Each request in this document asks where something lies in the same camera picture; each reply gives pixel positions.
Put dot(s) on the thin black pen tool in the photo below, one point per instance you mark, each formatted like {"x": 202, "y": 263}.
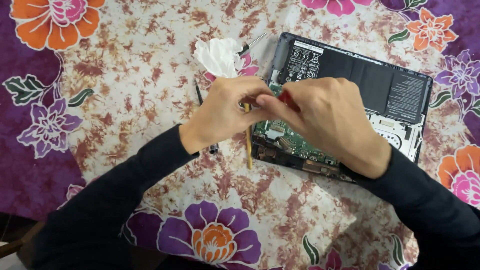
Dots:
{"x": 197, "y": 91}

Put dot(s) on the opened dark grey laptop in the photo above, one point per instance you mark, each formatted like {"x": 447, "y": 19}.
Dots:
{"x": 397, "y": 131}

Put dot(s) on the brown wooden chair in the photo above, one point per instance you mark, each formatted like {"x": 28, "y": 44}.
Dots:
{"x": 15, "y": 240}

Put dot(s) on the crumpled white tissue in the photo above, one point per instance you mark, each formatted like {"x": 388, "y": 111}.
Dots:
{"x": 218, "y": 56}

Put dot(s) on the floral batik tablecloth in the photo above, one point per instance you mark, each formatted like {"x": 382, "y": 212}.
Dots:
{"x": 123, "y": 75}

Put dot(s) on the yellow wooden stick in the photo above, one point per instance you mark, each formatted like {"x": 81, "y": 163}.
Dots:
{"x": 249, "y": 150}

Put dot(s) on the person's right fingers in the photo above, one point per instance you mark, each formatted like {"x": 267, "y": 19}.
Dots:
{"x": 279, "y": 110}

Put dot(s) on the person's left hand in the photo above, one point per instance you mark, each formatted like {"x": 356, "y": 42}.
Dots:
{"x": 217, "y": 112}

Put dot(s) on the green laptop circuit board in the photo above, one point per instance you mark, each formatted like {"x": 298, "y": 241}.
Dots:
{"x": 290, "y": 140}

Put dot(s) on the black laptop battery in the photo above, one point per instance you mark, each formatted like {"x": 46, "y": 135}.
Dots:
{"x": 375, "y": 80}

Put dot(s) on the person's right hand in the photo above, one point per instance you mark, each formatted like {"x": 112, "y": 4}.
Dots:
{"x": 337, "y": 120}

